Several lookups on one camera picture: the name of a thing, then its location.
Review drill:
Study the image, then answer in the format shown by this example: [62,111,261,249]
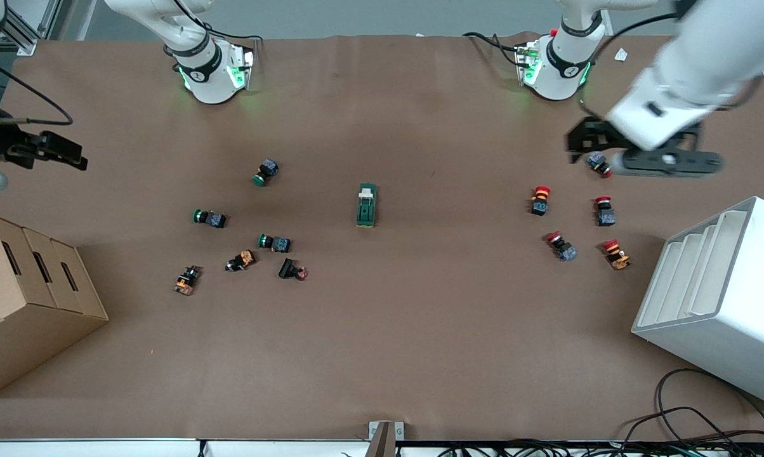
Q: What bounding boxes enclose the green load switch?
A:
[356,183,379,229]

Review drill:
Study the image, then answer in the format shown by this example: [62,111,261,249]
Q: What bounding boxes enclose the brown cardboard box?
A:
[0,212,110,399]

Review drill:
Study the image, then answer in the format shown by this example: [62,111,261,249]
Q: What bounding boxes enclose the white slotted rack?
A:
[631,196,764,408]

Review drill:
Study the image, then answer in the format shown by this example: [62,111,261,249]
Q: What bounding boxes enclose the brown table mat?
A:
[0,33,764,442]

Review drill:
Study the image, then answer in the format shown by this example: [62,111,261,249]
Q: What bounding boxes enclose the aluminium frame post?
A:
[1,0,65,55]

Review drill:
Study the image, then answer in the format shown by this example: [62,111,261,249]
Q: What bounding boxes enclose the black left arm base cable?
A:
[463,31,527,67]

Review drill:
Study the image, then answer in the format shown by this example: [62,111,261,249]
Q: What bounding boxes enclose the black arm base cable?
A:
[463,31,527,67]
[173,0,263,44]

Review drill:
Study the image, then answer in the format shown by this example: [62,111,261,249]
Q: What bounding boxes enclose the black right arm base cable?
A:
[173,0,263,44]

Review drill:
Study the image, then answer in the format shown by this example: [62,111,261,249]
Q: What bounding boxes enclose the black looped floor cable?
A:
[655,368,764,445]

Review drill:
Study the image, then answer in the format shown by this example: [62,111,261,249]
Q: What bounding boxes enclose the white table edge rail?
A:
[0,437,764,457]

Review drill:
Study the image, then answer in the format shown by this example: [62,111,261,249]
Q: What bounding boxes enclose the black cable bundle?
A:
[439,409,764,457]

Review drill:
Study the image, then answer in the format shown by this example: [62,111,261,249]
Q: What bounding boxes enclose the metal bracket at table edge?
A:
[368,421,405,457]

